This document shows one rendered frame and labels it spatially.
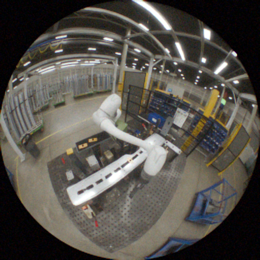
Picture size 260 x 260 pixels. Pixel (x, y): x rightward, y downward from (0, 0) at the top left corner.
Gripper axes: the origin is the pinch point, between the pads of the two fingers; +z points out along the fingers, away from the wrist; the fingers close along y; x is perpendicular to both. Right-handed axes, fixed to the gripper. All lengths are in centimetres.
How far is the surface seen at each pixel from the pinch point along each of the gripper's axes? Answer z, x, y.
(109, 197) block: 8.3, -10.7, 16.5
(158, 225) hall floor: 112, 76, -46
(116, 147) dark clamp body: -16.7, -42.9, -10.8
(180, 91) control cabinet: -378, -107, -610
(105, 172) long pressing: 2.6, -31.8, 6.8
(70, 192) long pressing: 19, -32, 42
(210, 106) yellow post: -108, 38, -85
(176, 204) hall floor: 88, 83, -101
